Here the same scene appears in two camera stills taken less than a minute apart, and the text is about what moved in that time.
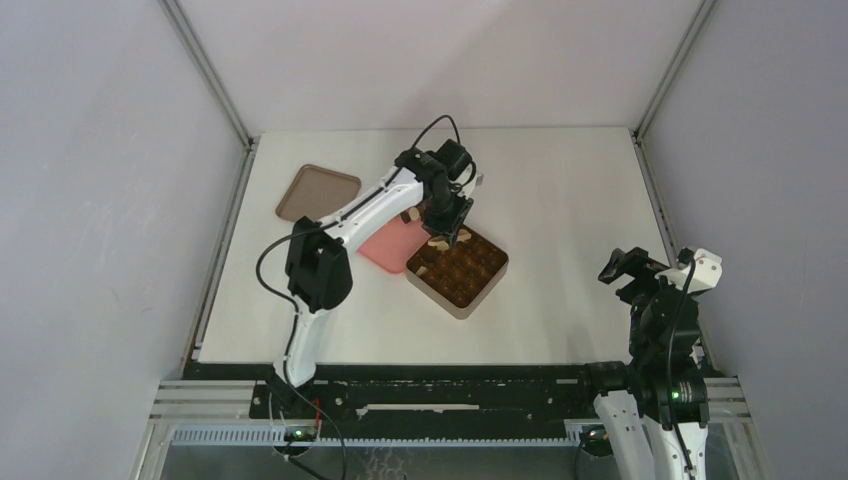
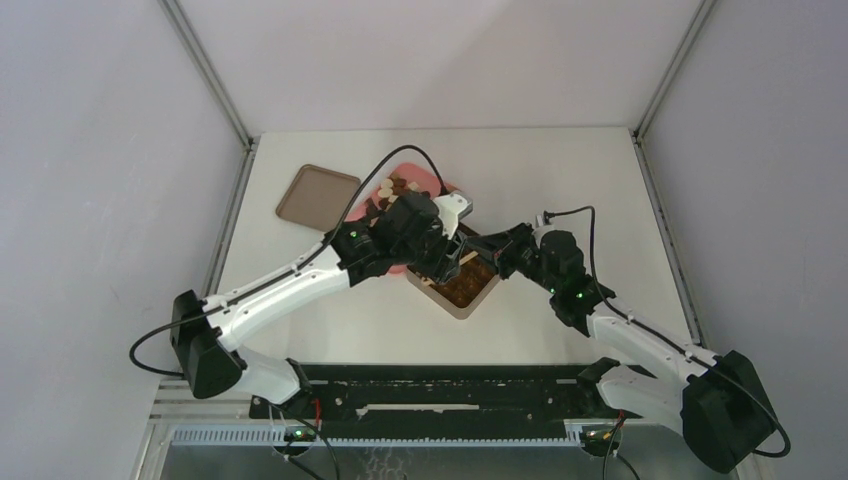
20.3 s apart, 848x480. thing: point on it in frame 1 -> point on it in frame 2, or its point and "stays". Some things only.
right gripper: (635, 262) -> (504, 245)
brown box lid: (313, 191) stays
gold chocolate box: (456, 280) stays
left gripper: (448, 227) -> (446, 261)
